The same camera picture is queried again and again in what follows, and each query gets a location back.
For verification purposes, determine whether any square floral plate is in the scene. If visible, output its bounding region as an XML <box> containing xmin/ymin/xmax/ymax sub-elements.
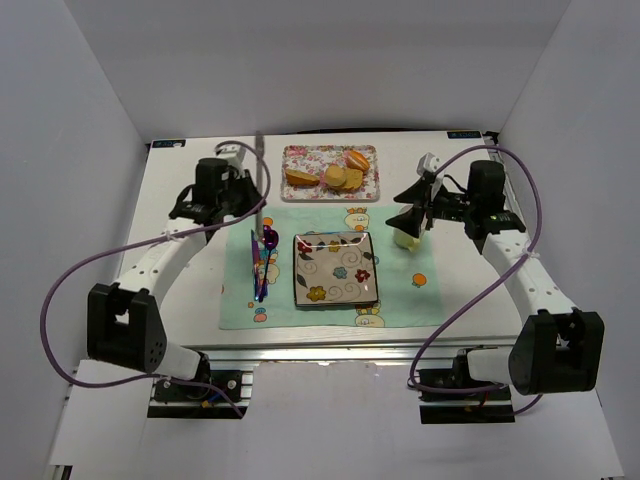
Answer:
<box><xmin>293</xmin><ymin>231</ymin><xmax>379</xmax><ymax>309</ymax></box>

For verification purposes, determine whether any sliced bread piece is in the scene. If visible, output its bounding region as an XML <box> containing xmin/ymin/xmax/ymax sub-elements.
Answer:
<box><xmin>341</xmin><ymin>168</ymin><xmax>364</xmax><ymax>191</ymax></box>

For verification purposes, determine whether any floral serving tray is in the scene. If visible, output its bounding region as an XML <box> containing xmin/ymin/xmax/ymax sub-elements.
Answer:
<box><xmin>280</xmin><ymin>145</ymin><xmax>380</xmax><ymax>202</ymax></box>

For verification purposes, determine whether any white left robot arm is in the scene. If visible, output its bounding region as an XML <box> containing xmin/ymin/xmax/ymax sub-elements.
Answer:
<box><xmin>87</xmin><ymin>150</ymin><xmax>262</xmax><ymax>383</ymax></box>

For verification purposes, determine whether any bread wedge slice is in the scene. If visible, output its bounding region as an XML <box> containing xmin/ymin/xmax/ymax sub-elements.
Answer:
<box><xmin>284</xmin><ymin>169</ymin><xmax>320</xmax><ymax>187</ymax></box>

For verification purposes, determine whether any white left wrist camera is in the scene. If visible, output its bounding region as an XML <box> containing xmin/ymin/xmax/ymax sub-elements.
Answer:
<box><xmin>214</xmin><ymin>144</ymin><xmax>246</xmax><ymax>176</ymax></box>

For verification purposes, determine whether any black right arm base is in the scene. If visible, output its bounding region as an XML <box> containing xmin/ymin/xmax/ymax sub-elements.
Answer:
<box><xmin>416</xmin><ymin>349</ymin><xmax>515</xmax><ymax>425</ymax></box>

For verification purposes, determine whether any yellow green mug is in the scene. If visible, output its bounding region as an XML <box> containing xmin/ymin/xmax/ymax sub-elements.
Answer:
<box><xmin>393</xmin><ymin>228</ymin><xmax>424</xmax><ymax>252</ymax></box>

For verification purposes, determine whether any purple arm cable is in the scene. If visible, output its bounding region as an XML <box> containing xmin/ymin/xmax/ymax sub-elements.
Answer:
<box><xmin>407</xmin><ymin>145</ymin><xmax>545</xmax><ymax>417</ymax></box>
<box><xmin>38</xmin><ymin>142</ymin><xmax>274</xmax><ymax>419</ymax></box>

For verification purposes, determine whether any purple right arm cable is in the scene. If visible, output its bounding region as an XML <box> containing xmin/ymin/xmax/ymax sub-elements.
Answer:
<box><xmin>407</xmin><ymin>145</ymin><xmax>545</xmax><ymax>417</ymax></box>

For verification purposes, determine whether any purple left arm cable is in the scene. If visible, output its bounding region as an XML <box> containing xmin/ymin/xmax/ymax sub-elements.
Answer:
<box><xmin>38</xmin><ymin>142</ymin><xmax>274</xmax><ymax>419</ymax></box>

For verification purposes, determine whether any round bread roll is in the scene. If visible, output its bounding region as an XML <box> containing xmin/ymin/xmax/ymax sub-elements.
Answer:
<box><xmin>324</xmin><ymin>165</ymin><xmax>345</xmax><ymax>188</ymax></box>

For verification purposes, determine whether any iridescent purple spoon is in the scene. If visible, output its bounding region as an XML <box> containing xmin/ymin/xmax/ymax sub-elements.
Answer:
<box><xmin>258</xmin><ymin>225</ymin><xmax>279</xmax><ymax>303</ymax></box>

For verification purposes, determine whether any iridescent knife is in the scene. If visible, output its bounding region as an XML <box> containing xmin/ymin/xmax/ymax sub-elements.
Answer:
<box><xmin>251</xmin><ymin>230</ymin><xmax>262</xmax><ymax>301</ymax></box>

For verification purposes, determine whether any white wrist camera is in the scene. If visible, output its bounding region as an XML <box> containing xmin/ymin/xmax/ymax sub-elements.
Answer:
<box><xmin>416</xmin><ymin>152</ymin><xmax>443</xmax><ymax>197</ymax></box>
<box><xmin>214</xmin><ymin>144</ymin><xmax>246</xmax><ymax>176</ymax></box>

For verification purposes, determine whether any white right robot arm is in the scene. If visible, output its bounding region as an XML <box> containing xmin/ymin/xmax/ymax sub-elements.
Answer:
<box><xmin>386</xmin><ymin>154</ymin><xmax>604</xmax><ymax>396</ymax></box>

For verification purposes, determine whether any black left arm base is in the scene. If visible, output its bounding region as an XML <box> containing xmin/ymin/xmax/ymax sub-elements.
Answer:
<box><xmin>147</xmin><ymin>370</ymin><xmax>252</xmax><ymax>420</ymax></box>

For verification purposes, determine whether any orange striped bun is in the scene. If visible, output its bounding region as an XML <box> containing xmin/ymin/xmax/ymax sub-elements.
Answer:
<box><xmin>344</xmin><ymin>150</ymin><xmax>370</xmax><ymax>172</ymax></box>

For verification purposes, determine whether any green placemat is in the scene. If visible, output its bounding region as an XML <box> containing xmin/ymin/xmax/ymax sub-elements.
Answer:
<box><xmin>219</xmin><ymin>206</ymin><xmax>445</xmax><ymax>330</ymax></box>

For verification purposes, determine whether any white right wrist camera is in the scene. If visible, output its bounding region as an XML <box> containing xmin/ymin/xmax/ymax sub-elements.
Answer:
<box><xmin>416</xmin><ymin>152</ymin><xmax>443</xmax><ymax>197</ymax></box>

